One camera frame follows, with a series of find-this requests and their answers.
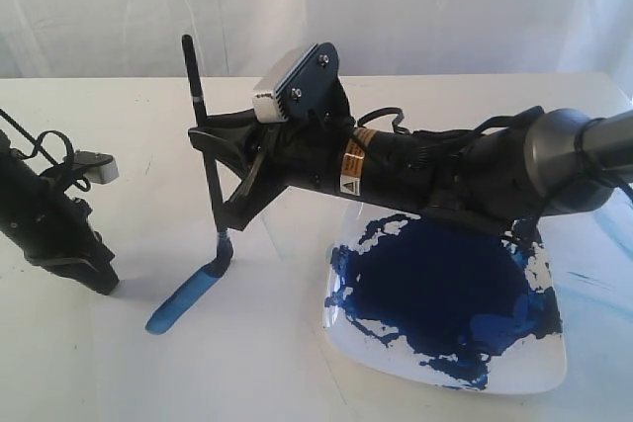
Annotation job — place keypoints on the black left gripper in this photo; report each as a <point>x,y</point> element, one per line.
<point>52,229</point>

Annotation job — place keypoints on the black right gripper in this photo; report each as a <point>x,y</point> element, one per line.
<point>327,157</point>

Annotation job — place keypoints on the black paintbrush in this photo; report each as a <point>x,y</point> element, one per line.
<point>221,262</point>

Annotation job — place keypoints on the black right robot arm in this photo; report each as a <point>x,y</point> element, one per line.
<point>507,169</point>

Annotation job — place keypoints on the white paper sheet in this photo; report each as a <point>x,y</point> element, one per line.
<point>251,348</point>

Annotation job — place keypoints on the white square paint plate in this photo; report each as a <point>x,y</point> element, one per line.
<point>428,302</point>

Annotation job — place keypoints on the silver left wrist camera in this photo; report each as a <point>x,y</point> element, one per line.
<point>95,167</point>

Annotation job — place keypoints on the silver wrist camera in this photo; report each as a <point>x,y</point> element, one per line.
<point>95,167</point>
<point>298,83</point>

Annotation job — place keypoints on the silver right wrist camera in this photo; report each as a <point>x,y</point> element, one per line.
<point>298,83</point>

